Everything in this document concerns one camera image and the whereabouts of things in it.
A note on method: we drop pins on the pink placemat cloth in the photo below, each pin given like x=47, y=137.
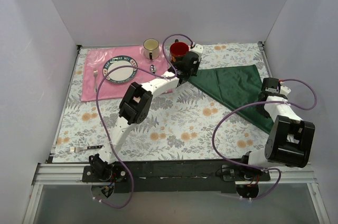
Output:
x=96, y=60

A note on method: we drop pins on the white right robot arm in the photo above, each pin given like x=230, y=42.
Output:
x=290, y=140

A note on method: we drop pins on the floral tablecloth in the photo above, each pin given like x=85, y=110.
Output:
x=185, y=124

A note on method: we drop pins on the cream enamel mug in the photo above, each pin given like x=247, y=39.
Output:
x=151, y=49

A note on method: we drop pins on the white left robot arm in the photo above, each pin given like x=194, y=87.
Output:
x=134, y=108

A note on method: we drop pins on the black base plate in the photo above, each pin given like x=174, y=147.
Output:
x=172, y=176

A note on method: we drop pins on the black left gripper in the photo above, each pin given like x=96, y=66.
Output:
x=176, y=63

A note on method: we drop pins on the dark green cloth napkin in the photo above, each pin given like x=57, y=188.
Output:
x=233, y=87

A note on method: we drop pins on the silver spoon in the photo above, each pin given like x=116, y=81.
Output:
x=152, y=69

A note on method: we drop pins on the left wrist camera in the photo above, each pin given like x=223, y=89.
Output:
x=198, y=48

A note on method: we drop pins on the silver fork on placemat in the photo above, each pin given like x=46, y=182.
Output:
x=95, y=74

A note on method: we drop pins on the black handled fork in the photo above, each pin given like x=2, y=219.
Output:
x=79, y=149

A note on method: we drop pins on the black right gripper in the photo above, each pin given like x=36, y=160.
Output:
x=263, y=103

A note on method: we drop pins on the dark mug red interior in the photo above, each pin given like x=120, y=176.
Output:
x=178, y=50

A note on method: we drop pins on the aluminium frame rail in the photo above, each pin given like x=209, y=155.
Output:
x=71, y=174

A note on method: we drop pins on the white plate green rim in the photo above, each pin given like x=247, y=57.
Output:
x=120, y=69

